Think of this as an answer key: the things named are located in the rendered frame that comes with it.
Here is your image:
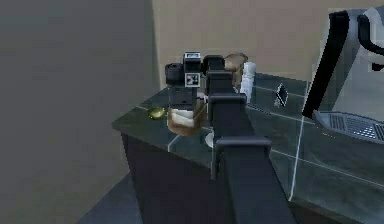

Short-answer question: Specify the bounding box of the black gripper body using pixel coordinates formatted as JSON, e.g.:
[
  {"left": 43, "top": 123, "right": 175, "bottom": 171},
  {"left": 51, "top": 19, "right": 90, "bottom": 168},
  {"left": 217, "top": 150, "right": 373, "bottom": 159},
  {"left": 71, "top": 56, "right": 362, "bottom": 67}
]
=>
[{"left": 164, "top": 62, "right": 199, "bottom": 110}]

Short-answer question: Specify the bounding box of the brown white bread loaf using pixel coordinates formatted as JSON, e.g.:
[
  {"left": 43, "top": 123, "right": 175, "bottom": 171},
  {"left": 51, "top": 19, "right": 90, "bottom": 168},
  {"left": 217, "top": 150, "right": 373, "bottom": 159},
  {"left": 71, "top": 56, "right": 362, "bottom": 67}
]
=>
[{"left": 166, "top": 99, "right": 208, "bottom": 138}]

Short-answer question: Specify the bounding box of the yellow green round object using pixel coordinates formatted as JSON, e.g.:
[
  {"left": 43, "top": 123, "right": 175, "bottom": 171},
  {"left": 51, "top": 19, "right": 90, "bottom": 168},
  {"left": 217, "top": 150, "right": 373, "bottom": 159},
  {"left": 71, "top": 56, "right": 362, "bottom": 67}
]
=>
[{"left": 147, "top": 106, "right": 167, "bottom": 121}]

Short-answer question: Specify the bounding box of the white round dish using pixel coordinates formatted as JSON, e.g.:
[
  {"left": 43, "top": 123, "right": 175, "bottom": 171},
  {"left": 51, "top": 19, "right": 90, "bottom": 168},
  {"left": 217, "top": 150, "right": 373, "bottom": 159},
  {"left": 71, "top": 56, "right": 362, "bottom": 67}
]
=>
[{"left": 204, "top": 131, "right": 215, "bottom": 149}]

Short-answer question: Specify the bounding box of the white cylindrical shaker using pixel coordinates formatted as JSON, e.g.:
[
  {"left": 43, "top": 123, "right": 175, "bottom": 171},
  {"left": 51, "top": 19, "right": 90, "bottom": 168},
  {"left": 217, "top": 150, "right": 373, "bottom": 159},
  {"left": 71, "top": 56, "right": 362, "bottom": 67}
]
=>
[{"left": 239, "top": 61, "right": 257, "bottom": 105}]

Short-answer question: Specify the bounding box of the dark kitchen counter cabinet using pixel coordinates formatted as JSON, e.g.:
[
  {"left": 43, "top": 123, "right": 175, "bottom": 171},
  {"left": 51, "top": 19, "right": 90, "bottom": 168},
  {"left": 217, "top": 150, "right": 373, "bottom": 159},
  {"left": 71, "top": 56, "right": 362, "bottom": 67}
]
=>
[{"left": 111, "top": 71, "right": 384, "bottom": 224}]

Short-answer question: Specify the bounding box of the small black flat object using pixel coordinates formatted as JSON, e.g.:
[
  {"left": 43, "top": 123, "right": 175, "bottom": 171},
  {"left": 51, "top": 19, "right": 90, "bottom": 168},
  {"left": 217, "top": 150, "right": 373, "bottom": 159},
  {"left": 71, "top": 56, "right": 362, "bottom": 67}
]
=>
[{"left": 275, "top": 82, "right": 290, "bottom": 108}]

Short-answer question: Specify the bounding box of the silver black coffee machine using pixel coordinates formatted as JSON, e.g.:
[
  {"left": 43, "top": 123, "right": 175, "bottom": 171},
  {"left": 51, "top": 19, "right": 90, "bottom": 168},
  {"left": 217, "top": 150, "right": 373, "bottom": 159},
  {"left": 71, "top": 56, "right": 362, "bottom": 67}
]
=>
[{"left": 301, "top": 4, "right": 384, "bottom": 146}]

